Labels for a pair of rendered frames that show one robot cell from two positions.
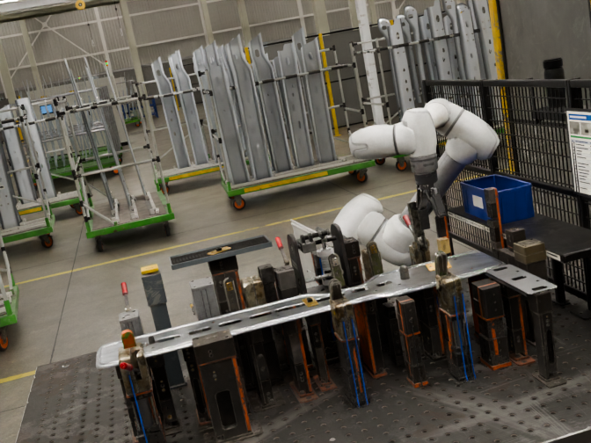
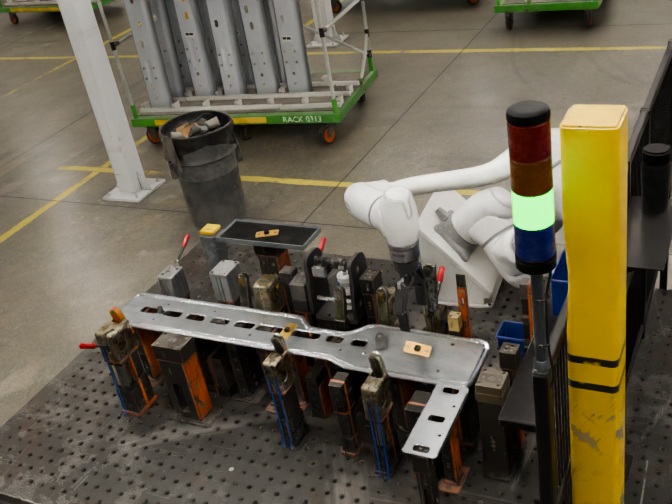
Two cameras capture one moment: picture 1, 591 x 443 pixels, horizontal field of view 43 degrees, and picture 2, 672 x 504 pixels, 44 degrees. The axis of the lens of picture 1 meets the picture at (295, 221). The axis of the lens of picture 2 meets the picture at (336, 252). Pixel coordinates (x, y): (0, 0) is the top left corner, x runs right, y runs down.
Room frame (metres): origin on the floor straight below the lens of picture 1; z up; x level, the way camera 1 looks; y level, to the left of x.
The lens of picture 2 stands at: (0.81, -1.69, 2.59)
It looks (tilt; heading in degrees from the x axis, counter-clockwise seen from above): 30 degrees down; 42
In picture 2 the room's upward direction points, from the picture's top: 11 degrees counter-clockwise
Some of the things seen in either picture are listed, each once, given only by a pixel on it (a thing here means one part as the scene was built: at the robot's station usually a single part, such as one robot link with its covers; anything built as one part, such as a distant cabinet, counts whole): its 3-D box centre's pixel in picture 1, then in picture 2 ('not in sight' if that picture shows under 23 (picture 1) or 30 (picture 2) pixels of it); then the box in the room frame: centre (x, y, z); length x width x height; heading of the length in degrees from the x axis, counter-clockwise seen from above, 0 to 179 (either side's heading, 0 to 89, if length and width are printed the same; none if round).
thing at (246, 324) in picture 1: (305, 305); (281, 333); (2.36, 0.02, 1.00); 1.38 x 0.22 x 0.02; 101
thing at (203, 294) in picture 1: (213, 337); (237, 313); (2.47, 0.36, 0.90); 0.13 x 0.10 x 0.41; 11
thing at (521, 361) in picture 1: (514, 317); (449, 443); (2.29, -0.64, 0.84); 0.11 x 0.06 x 0.29; 11
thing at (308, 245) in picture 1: (324, 294); (343, 313); (2.59, -0.06, 0.94); 0.18 x 0.13 x 0.49; 101
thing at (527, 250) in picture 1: (534, 293); (496, 426); (2.38, -0.75, 0.88); 0.08 x 0.08 x 0.36; 11
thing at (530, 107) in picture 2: not in sight; (535, 260); (1.94, -1.12, 1.79); 0.07 x 0.07 x 0.57
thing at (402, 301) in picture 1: (412, 342); (346, 415); (2.25, -0.30, 0.84); 0.11 x 0.08 x 0.29; 11
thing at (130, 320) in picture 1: (140, 363); (182, 310); (2.42, 0.61, 0.88); 0.11 x 0.10 x 0.36; 11
